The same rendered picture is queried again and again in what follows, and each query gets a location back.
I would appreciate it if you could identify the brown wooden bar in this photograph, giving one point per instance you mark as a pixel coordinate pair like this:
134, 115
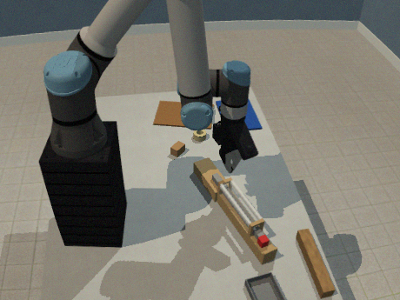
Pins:
320, 275

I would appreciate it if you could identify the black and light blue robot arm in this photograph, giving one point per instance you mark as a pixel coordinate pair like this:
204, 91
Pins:
71, 77

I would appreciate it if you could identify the small tan wooden block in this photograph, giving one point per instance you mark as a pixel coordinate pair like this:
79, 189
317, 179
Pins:
177, 149

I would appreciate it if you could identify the cream ring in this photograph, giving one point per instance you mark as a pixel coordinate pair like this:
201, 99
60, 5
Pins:
199, 135

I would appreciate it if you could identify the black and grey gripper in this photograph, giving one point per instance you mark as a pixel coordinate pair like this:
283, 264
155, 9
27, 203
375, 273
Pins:
221, 134

